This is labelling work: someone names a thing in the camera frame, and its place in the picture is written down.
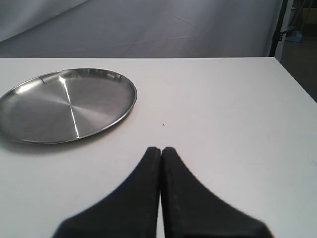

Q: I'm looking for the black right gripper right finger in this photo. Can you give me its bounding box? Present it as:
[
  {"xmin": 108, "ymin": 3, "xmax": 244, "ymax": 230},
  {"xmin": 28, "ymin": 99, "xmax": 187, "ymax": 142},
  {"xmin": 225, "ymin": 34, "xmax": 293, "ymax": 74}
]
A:
[{"xmin": 160, "ymin": 147, "xmax": 272, "ymax": 238}]

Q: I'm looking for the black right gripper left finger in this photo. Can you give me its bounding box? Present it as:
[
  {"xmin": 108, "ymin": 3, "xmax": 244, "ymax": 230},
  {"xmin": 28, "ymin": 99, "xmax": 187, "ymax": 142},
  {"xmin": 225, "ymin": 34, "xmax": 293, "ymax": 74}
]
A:
[{"xmin": 53, "ymin": 147, "xmax": 161, "ymax": 238}]

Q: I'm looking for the dark blue box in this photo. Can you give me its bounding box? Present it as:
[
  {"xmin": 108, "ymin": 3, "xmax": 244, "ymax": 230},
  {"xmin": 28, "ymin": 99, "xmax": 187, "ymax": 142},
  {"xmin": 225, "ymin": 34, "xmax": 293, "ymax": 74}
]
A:
[{"xmin": 281, "ymin": 26, "xmax": 303, "ymax": 43}]

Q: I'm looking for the round steel plate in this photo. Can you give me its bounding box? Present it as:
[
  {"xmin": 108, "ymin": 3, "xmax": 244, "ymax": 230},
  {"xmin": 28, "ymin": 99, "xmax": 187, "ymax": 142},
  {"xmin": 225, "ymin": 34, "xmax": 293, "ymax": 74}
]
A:
[{"xmin": 0, "ymin": 68, "xmax": 137, "ymax": 144}]

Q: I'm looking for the black backdrop stand pole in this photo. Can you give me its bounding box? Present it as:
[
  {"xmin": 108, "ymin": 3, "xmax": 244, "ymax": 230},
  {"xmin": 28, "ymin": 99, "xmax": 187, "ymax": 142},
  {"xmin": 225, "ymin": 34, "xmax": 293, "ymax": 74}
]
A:
[{"xmin": 268, "ymin": 0, "xmax": 289, "ymax": 57}]

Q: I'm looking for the grey backdrop cloth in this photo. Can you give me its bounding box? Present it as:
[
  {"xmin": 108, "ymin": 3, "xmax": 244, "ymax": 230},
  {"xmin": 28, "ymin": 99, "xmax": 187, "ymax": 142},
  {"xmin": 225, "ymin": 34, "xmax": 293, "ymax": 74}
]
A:
[{"xmin": 0, "ymin": 0, "xmax": 281, "ymax": 58}]

